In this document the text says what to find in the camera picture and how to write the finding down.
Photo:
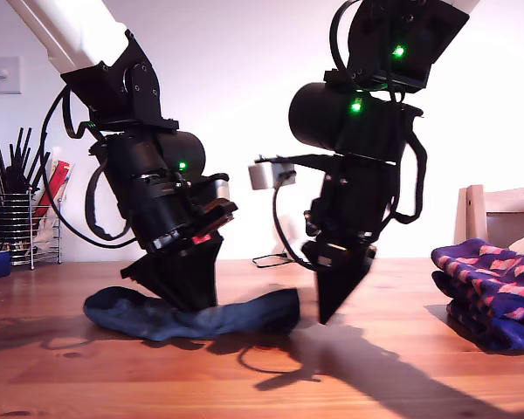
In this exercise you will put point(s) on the red paper packet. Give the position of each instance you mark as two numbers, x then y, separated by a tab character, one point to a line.
59	174

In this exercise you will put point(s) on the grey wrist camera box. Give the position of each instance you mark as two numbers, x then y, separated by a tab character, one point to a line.
262	174
218	187

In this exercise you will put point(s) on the grey dark-toed sock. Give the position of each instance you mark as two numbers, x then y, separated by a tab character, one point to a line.
157	323

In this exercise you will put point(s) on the white paper napkins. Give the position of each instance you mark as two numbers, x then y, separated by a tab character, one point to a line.
48	238

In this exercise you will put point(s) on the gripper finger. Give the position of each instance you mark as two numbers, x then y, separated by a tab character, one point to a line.
205	275
170	279
340	283

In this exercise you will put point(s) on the wooden chair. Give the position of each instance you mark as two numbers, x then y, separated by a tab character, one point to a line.
476	218

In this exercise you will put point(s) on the white wall light switch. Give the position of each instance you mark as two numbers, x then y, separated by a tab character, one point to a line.
6	76

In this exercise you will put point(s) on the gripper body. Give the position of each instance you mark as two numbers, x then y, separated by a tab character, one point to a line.
170	218
353	205

